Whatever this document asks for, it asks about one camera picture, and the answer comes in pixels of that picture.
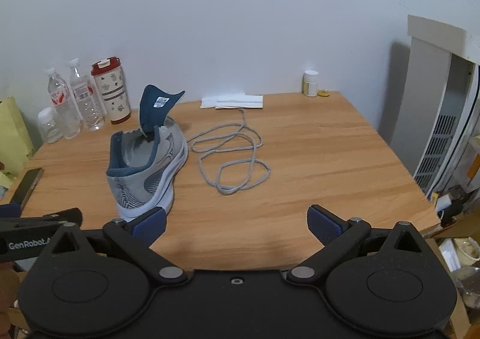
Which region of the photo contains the yellow-green paper bag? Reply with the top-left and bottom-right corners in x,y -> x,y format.
0,96 -> 36,190

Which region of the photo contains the black phone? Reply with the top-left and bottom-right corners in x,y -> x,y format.
9,167 -> 45,211

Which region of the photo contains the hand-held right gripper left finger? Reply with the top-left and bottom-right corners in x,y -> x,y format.
50,207 -> 188,285

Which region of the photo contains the white folded tissue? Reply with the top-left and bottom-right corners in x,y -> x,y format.
200,93 -> 264,110

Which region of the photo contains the clear glass jar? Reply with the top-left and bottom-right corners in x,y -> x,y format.
452,267 -> 480,310

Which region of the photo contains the red-lidded patterned tumbler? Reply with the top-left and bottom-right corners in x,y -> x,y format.
91,56 -> 132,126

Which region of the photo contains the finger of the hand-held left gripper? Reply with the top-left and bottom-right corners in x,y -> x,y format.
0,207 -> 83,230

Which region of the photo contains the small white-capped clear bottle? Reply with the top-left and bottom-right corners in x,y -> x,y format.
37,107 -> 63,144

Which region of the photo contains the grey and blue sneaker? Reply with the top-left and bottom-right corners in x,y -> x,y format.
106,85 -> 189,223

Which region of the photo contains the floral ceramic bowl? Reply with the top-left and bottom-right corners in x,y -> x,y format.
452,237 -> 480,268

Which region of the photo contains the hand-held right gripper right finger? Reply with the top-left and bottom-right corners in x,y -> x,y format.
281,205 -> 432,284

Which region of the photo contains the black bundled object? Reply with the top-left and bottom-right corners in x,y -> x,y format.
439,184 -> 470,228

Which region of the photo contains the white pill bottle yellow label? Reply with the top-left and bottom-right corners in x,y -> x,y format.
302,70 -> 319,97

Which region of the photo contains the grey shoelace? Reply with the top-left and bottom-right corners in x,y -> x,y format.
187,108 -> 272,196

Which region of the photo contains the white-label water bottle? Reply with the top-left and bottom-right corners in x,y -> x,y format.
67,58 -> 105,132

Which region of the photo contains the person's left hand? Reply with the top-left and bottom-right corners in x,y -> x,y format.
0,262 -> 20,339

